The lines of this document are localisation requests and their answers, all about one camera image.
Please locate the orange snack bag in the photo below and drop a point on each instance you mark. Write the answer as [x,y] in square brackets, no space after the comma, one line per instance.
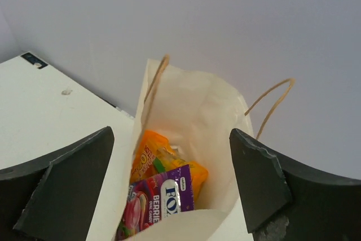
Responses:
[154,155]

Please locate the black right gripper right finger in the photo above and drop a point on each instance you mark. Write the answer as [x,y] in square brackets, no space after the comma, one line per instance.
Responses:
[283,199]

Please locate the purple Fox's candy bag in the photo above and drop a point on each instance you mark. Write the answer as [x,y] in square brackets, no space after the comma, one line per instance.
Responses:
[156,198]

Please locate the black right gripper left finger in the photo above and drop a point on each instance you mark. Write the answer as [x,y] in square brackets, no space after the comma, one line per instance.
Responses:
[53,197]

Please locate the beige paper bag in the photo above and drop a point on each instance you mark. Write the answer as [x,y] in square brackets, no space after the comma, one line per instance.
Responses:
[196,112]

